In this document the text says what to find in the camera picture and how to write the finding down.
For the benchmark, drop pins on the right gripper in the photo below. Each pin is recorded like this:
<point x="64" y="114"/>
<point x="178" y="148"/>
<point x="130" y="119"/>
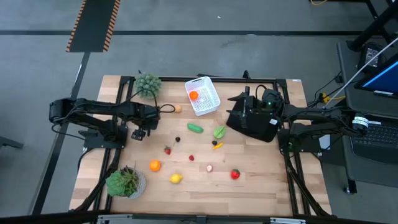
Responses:
<point x="259" y="109"/>

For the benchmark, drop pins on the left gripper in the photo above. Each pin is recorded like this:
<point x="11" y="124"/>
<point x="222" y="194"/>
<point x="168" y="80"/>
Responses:
<point x="146" y="116"/>

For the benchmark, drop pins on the small red toy strawberry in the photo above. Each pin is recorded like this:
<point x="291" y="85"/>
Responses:
<point x="167" y="150"/>

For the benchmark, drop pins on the light green toy leaf vegetable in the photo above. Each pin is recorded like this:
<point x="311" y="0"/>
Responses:
<point x="219" y="132"/>

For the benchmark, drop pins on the round orange toy fruit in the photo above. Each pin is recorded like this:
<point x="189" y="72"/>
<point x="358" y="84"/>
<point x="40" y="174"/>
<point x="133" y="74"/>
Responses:
<point x="155" y="165"/>

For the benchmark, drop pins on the tan toy potato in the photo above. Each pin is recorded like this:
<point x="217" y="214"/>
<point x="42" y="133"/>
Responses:
<point x="178" y="108"/>

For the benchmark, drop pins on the small yellow toy pepper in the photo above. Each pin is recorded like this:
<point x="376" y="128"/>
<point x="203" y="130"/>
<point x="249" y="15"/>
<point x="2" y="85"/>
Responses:
<point x="218" y="145"/>

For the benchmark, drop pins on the orange toy tangerine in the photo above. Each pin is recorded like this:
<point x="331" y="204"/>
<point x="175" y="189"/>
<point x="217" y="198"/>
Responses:
<point x="193" y="95"/>

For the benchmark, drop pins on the green toy cucumber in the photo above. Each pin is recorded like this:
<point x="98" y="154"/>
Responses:
<point x="195" y="128"/>

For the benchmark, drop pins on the small red toy raspberry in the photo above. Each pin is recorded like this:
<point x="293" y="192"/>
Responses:
<point x="191" y="157"/>

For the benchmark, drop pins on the yellow toy lemon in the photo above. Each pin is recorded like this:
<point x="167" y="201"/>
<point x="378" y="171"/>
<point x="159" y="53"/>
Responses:
<point x="176" y="178"/>

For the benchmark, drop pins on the pink toy fruit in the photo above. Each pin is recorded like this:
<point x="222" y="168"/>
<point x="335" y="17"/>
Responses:
<point x="209" y="168"/>

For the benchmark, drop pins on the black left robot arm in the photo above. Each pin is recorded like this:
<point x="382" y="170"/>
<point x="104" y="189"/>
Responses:
<point x="93" y="108"/>

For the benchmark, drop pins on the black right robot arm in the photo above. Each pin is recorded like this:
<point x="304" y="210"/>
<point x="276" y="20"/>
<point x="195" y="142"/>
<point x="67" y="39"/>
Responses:
<point x="311" y="113"/>

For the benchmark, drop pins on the black cloth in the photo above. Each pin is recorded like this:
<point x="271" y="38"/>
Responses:
<point x="258" y="132"/>

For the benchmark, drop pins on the white perforated plastic basket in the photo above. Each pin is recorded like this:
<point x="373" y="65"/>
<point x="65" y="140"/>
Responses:
<point x="206" y="105"/>

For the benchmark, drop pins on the pale green plant in pot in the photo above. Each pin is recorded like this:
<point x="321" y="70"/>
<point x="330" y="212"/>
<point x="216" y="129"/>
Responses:
<point x="148" y="84"/>

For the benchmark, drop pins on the green succulent in patterned pot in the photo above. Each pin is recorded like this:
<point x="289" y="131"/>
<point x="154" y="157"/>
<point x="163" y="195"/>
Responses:
<point x="124" y="183"/>

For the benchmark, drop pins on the yellow plug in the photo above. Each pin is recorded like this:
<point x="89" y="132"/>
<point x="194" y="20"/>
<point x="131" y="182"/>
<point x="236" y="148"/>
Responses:
<point x="325" y="98"/>

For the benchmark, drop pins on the black mat with orange stripes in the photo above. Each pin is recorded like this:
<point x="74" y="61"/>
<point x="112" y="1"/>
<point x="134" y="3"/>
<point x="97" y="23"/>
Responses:
<point x="93" y="25"/>

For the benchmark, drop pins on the white rod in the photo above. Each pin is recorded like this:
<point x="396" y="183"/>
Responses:
<point x="360" y="71"/>

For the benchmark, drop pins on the black chair base leg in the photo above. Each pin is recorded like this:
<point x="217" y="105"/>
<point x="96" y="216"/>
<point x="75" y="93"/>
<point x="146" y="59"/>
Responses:
<point x="9" y="143"/>

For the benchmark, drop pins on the black power adapter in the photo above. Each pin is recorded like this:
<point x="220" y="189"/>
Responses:
<point x="370" y="56"/>

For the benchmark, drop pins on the black cart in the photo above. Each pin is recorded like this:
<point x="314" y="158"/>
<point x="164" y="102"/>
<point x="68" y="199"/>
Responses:
<point x="367" y="174"/>

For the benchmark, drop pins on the monitor with blue screen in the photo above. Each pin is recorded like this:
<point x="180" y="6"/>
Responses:
<point x="385" y="77"/>

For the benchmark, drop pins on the black stand leg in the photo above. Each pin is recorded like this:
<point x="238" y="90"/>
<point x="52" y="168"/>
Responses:
<point x="373" y="28"/>

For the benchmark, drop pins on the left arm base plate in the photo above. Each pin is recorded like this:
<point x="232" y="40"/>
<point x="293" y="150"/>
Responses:
<point x="93" y="142"/>

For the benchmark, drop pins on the black aluminium table frame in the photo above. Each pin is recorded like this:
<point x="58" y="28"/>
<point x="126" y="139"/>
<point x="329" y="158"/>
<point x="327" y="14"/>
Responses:
<point x="174" y="78"/>

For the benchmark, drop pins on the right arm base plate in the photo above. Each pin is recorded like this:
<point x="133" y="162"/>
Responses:
<point x="308" y="148"/>

